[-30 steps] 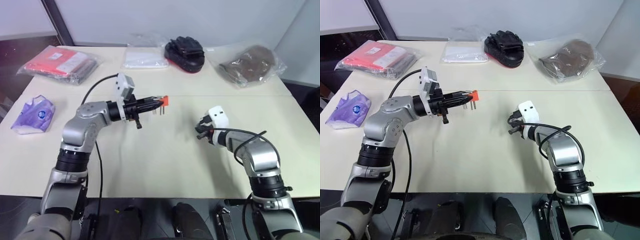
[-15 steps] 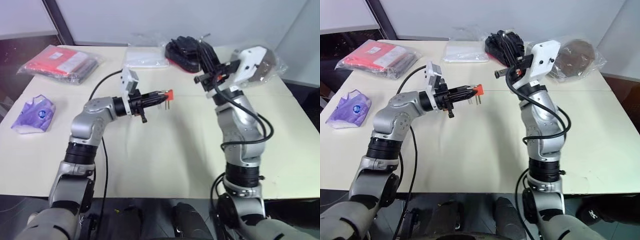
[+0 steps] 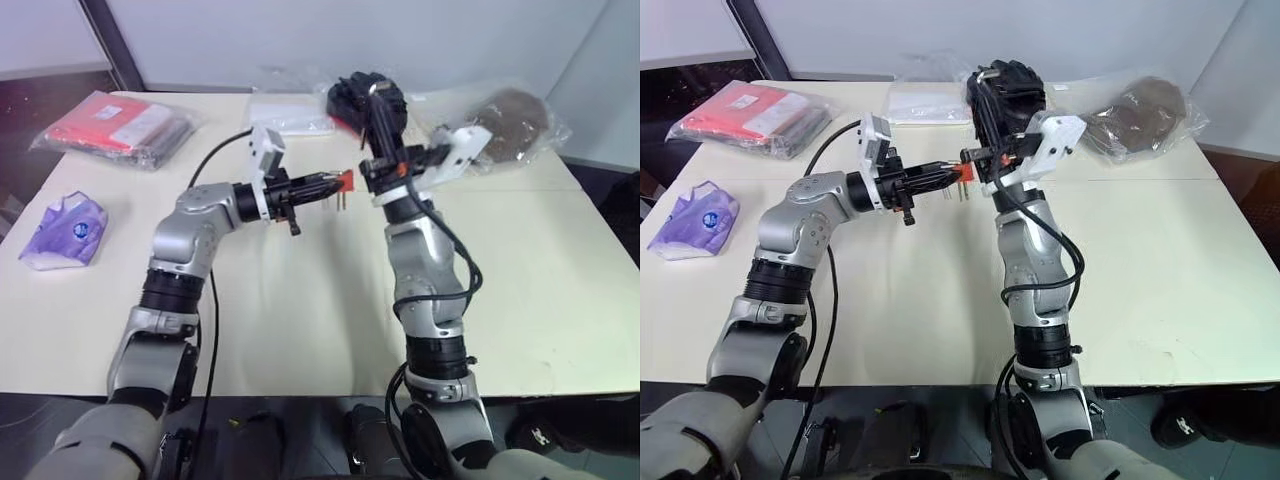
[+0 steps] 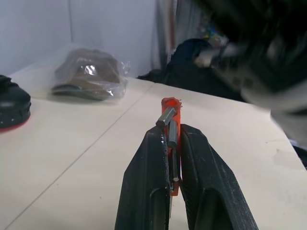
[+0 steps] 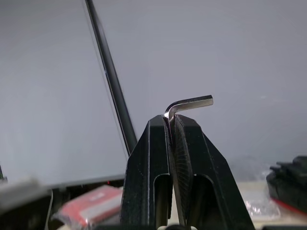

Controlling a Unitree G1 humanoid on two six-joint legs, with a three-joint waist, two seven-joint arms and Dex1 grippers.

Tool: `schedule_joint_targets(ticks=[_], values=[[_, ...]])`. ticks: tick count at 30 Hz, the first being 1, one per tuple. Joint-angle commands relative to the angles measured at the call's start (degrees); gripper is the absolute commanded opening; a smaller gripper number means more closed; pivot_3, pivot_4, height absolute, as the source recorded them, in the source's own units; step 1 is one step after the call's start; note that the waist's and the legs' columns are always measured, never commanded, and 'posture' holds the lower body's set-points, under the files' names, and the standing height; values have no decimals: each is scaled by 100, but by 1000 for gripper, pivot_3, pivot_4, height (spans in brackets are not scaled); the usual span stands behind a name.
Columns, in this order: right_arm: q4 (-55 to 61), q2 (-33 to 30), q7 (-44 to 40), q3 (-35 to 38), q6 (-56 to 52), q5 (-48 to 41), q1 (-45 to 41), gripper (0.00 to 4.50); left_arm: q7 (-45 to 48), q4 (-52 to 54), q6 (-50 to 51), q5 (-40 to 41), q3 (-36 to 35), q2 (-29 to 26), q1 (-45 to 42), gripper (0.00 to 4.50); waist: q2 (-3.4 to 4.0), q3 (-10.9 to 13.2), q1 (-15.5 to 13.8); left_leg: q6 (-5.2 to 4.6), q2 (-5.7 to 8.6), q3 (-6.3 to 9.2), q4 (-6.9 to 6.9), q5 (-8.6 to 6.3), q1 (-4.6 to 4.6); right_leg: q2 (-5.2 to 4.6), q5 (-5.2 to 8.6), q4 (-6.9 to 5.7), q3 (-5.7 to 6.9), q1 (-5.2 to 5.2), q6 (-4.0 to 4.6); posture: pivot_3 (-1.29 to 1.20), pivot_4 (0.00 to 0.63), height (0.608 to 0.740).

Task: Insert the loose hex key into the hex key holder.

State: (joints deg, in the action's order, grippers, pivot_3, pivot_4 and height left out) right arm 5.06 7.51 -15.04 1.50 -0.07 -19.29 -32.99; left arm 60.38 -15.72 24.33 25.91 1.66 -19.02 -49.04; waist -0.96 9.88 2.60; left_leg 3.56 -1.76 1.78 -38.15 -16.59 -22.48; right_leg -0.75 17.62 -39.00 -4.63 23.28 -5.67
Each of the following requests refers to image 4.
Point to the orange hex key holder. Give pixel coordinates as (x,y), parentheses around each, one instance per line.
(178,119)

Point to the black shoe with red sole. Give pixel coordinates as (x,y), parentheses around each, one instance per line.
(12,100)

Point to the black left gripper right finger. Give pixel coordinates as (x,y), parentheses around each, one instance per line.
(206,187)

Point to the dark fabric bag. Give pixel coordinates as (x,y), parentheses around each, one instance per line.
(189,74)

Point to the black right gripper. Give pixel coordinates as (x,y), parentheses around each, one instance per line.
(259,36)

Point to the thin steel hex key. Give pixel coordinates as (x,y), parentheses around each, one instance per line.
(175,167)

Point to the largest steel hex key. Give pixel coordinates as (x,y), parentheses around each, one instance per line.
(166,116)

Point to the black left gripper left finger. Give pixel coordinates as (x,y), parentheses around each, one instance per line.
(141,182)

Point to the medium steel hex key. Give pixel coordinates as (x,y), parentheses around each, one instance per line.
(172,134)

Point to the brown cap in plastic bag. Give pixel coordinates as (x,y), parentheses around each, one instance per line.
(91,74)

